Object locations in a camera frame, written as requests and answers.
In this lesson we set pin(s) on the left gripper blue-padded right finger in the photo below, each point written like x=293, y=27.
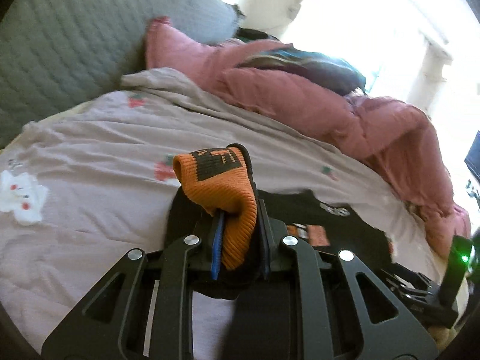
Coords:
x=327, y=299

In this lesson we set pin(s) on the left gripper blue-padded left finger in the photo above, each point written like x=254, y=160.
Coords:
x=142, y=307

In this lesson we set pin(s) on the black sweater with orange cuffs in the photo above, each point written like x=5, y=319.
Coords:
x=220, y=179

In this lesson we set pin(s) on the beige strawberry bear bedsheet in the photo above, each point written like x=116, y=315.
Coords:
x=110, y=190

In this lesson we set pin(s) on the pink quilted duvet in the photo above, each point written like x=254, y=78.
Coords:
x=395, y=139

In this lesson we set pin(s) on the grey quilted headboard cushion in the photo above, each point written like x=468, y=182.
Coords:
x=56, y=54

